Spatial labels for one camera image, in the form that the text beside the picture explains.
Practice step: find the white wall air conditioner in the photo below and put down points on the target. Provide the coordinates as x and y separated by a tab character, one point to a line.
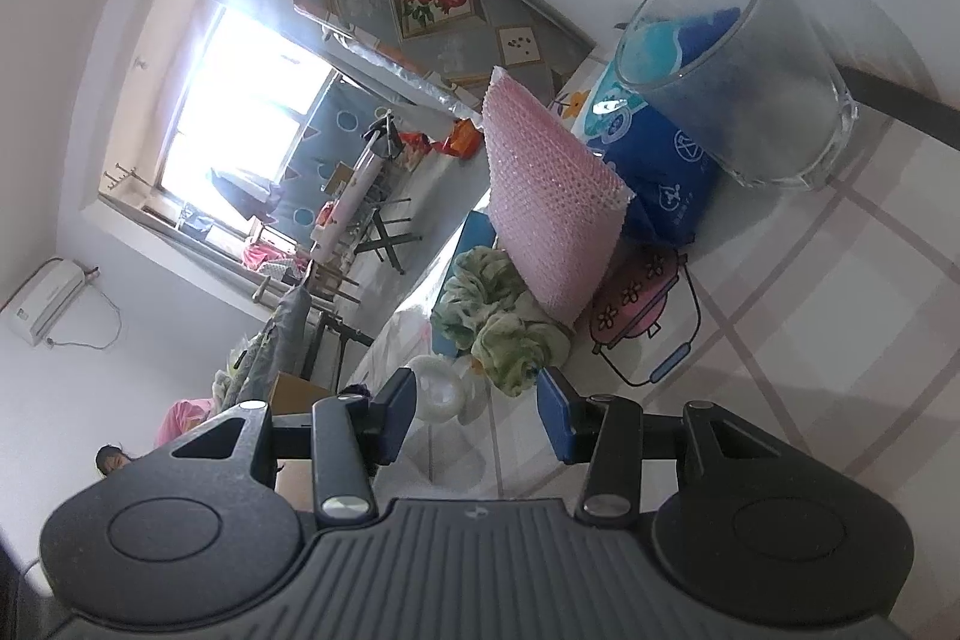
41	299

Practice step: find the person in background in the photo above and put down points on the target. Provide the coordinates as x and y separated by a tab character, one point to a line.
110	459

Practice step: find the folding metal table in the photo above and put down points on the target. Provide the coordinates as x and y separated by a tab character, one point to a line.
355	205

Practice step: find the brown cardboard box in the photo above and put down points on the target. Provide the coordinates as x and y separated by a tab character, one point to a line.
292	395

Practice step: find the pink sponge pad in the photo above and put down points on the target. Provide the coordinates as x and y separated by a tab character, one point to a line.
557	209

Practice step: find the blue tissue pack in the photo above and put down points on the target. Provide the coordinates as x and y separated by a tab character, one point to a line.
670	175

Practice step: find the bed with piled bedding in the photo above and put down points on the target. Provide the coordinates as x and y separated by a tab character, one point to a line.
281	347

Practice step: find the clear glass cup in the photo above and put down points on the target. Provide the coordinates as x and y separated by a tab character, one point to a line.
748	80

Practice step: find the green white floral cloth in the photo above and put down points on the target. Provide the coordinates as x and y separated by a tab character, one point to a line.
489	313

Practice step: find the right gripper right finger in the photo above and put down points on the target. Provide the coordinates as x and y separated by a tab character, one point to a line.
613	437

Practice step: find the white strawberry yogurt cup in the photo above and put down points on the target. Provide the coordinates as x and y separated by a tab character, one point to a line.
448	389

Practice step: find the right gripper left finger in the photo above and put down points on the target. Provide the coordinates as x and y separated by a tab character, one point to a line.
347	439

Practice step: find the orange bag on floor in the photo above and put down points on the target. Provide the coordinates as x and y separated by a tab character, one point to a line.
463	142

